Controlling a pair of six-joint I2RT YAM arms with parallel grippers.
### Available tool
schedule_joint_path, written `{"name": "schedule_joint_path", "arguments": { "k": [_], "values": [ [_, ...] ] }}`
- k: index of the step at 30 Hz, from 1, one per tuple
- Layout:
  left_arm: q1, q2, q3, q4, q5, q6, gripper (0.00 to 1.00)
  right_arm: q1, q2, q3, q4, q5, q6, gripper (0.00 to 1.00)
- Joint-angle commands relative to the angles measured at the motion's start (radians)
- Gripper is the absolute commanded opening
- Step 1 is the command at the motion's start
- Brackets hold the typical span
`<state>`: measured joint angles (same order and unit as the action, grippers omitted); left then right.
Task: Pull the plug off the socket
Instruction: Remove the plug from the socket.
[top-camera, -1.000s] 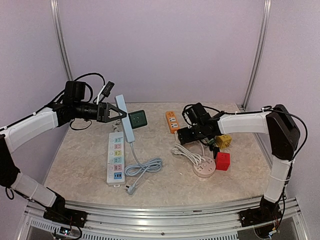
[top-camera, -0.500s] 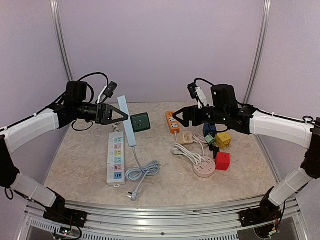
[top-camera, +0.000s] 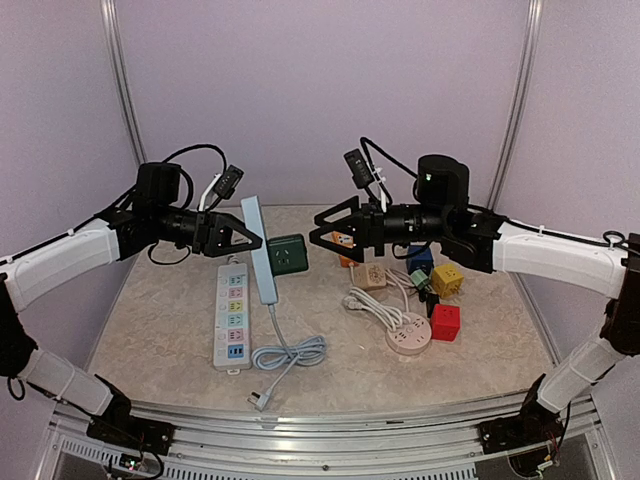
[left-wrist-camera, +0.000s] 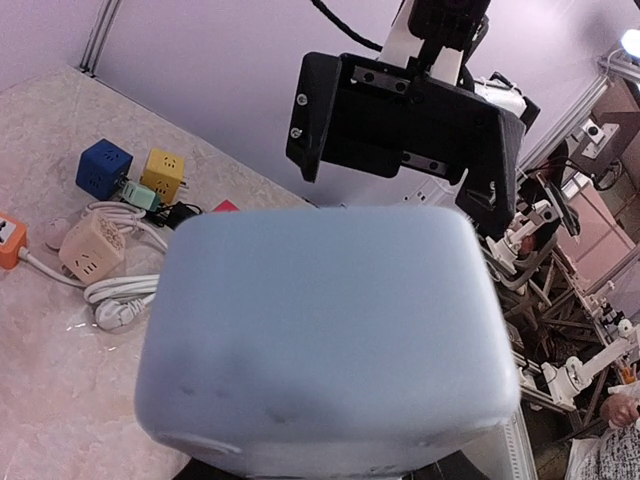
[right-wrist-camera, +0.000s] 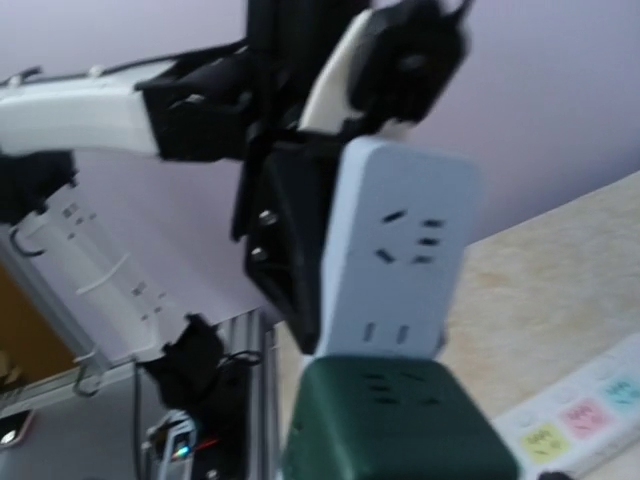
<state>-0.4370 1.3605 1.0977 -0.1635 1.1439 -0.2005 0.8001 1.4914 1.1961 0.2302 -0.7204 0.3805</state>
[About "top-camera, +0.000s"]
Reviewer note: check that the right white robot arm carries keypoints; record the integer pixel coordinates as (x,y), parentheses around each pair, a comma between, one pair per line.
(609,266)

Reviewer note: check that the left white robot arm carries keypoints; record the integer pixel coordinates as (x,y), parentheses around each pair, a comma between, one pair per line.
(32,273)

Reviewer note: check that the dark green cube socket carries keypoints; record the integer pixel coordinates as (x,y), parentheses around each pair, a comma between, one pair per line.
(287,254)

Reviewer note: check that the yellow cube socket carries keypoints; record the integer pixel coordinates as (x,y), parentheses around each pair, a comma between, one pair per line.
(446,280)

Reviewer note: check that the black plug adapter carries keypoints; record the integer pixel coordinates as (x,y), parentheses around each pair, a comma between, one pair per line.
(430,299)

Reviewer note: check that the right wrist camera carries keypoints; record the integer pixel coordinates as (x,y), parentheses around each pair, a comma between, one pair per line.
(367,177)

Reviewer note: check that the left aluminium frame post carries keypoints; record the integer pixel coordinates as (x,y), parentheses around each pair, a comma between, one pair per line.
(116,54)

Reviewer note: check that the orange power strip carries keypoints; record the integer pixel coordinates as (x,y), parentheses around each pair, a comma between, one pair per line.
(345,241)

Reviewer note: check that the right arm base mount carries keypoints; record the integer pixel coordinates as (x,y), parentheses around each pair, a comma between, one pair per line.
(508,433)

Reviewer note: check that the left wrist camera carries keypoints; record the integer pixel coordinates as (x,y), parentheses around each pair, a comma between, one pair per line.
(221,188)

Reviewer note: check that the white power strip blue USB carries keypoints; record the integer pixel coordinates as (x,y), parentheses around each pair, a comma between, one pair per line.
(232,338)

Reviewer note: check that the red cube socket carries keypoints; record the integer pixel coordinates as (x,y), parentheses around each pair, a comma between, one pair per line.
(445,322)

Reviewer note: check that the front aluminium rail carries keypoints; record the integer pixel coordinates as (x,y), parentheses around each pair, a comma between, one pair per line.
(441,440)

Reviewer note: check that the light green cube socket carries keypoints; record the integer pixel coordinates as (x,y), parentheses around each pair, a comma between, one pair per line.
(420,279)

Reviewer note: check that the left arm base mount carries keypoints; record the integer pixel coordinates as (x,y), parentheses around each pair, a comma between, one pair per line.
(134,433)

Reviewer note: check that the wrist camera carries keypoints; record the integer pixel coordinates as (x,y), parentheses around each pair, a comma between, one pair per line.
(367,177)
(221,188)

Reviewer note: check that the right aluminium frame post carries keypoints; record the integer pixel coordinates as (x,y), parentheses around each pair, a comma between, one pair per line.
(518,102)

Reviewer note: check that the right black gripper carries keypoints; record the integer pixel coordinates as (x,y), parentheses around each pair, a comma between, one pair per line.
(372,222)

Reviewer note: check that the aluminium frame post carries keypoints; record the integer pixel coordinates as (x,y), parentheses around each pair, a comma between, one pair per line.
(116,54)
(518,102)

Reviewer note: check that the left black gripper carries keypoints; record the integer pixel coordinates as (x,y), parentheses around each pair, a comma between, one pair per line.
(213,241)

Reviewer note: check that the white round socket base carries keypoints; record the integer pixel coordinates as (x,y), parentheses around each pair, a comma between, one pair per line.
(412,338)

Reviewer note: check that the beige cube socket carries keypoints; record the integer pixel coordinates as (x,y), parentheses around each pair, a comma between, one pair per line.
(369,276)

